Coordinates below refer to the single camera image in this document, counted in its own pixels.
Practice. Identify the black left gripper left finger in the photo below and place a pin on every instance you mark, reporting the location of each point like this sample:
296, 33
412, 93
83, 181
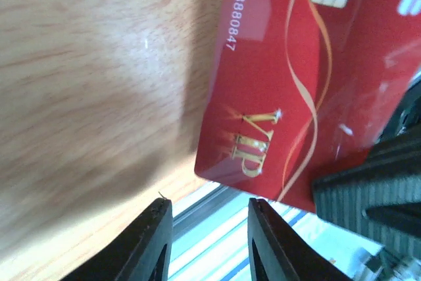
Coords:
140, 252

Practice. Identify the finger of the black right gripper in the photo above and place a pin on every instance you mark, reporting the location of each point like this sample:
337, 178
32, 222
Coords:
379, 199

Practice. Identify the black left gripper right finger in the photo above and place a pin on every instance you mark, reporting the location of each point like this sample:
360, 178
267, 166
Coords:
277, 252

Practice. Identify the red VIP card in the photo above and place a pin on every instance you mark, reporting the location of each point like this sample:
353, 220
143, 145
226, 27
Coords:
302, 88

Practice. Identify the aluminium front rail frame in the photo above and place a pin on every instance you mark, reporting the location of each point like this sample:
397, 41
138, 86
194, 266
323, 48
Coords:
210, 236

